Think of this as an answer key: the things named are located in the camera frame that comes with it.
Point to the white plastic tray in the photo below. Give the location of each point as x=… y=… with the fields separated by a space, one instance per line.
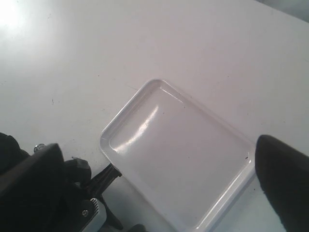
x=186 y=162

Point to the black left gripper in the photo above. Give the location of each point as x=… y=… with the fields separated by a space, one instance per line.
x=42 y=192

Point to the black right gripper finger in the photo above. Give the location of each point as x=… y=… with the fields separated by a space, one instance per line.
x=283 y=174

